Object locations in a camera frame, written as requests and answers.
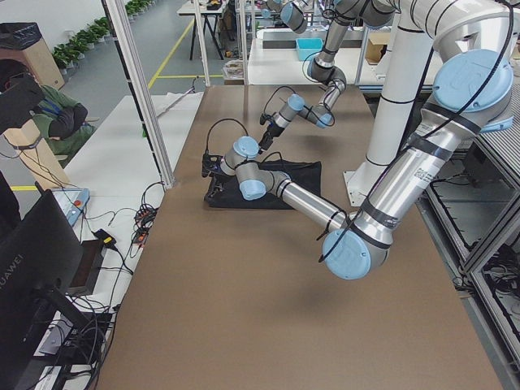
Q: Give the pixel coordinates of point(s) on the aluminium frame post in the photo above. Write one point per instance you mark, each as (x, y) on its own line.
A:
(120, 30)

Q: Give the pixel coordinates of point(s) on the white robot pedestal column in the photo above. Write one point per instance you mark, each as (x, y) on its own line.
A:
(408, 61)

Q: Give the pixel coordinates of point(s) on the blue plastic bin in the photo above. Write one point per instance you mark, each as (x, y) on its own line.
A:
(308, 47)

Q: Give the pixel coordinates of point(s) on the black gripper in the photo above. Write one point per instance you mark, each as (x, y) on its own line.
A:
(219, 177)
(269, 135)

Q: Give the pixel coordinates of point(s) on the black printed t-shirt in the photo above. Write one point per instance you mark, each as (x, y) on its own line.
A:
(306, 174)

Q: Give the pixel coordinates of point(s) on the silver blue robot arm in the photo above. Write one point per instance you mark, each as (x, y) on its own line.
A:
(448, 80)
(322, 69)

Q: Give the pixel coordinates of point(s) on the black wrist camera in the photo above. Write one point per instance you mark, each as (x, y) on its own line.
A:
(264, 118)
(211, 165)

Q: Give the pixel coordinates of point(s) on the black Huawei monitor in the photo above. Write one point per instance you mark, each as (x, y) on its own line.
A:
(39, 260)

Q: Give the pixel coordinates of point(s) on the blue white teach pendant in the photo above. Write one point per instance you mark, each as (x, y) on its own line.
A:
(72, 202)

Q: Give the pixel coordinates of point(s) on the seated person green shirt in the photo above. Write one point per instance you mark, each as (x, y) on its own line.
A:
(62, 122)

